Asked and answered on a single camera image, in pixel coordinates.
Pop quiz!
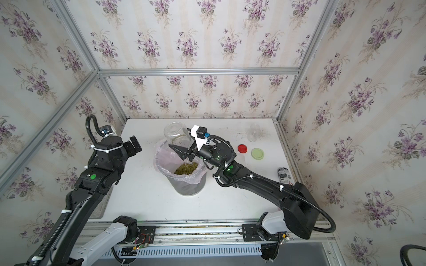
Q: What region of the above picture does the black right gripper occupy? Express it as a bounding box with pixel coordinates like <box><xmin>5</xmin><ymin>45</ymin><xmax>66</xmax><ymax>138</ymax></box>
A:
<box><xmin>172</xmin><ymin>127</ymin><xmax>226</xmax><ymax>172</ymax></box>

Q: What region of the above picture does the green lid bean jar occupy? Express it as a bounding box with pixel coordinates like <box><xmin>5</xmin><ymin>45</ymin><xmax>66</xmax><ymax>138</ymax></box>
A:
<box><xmin>164</xmin><ymin>121</ymin><xmax>192</xmax><ymax>147</ymax></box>

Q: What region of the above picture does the red jar lid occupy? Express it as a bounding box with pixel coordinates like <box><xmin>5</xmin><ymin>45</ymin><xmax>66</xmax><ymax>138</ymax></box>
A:
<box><xmin>237</xmin><ymin>144</ymin><xmax>248</xmax><ymax>154</ymax></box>

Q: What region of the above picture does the green jar lid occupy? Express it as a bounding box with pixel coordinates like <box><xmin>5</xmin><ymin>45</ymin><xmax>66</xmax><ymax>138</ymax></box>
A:
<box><xmin>251</xmin><ymin>148</ymin><xmax>265</xmax><ymax>160</ymax></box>

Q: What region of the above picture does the white lid bean jar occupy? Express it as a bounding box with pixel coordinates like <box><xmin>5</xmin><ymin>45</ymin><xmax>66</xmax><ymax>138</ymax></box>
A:
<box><xmin>247</xmin><ymin>123</ymin><xmax>263</xmax><ymax>143</ymax></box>

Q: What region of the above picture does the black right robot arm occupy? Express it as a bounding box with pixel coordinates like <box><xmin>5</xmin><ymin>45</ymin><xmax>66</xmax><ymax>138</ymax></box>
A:
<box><xmin>169</xmin><ymin>135</ymin><xmax>337</xmax><ymax>241</ymax></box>

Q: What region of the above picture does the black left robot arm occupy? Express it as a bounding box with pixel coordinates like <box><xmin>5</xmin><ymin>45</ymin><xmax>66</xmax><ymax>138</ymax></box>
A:
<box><xmin>24</xmin><ymin>115</ymin><xmax>142</xmax><ymax>266</ymax></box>

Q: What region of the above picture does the green mung beans pile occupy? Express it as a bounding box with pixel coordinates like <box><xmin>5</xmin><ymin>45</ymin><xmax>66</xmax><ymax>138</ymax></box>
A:
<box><xmin>174</xmin><ymin>162</ymin><xmax>198</xmax><ymax>175</ymax></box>

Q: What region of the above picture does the mesh bin with pink bag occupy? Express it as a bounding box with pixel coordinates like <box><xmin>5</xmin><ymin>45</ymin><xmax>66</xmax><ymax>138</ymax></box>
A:
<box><xmin>154</xmin><ymin>140</ymin><xmax>207</xmax><ymax>196</ymax></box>

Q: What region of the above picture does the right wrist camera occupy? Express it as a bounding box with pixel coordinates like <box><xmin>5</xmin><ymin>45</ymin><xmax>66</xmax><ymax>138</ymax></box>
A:
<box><xmin>190</xmin><ymin>125</ymin><xmax>210</xmax><ymax>151</ymax></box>

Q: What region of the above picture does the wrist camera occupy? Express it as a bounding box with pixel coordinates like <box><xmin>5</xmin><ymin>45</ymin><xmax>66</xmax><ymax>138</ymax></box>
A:
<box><xmin>190</xmin><ymin>125</ymin><xmax>210</xmax><ymax>151</ymax></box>
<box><xmin>99</xmin><ymin>125</ymin><xmax>117</xmax><ymax>137</ymax></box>

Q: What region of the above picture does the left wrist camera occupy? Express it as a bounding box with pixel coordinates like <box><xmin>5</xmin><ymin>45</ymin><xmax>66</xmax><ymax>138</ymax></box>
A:
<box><xmin>99</xmin><ymin>125</ymin><xmax>117</xmax><ymax>137</ymax></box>

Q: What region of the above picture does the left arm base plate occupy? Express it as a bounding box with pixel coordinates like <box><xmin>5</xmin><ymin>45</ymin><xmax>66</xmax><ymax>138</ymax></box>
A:
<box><xmin>129</xmin><ymin>226</ymin><xmax>156</xmax><ymax>249</ymax></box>

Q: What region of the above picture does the white slotted cable duct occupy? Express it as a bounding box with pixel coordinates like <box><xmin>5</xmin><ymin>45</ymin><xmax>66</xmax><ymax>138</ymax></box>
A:
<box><xmin>115</xmin><ymin>244</ymin><xmax>262</xmax><ymax>259</ymax></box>

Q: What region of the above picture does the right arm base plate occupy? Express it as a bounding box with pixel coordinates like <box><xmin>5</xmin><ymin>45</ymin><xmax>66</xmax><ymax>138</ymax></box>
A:
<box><xmin>238</xmin><ymin>223</ymin><xmax>287</xmax><ymax>242</ymax></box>

